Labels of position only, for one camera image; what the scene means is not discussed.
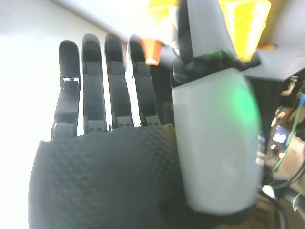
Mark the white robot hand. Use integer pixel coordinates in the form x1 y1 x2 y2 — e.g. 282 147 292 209
27 0 263 229

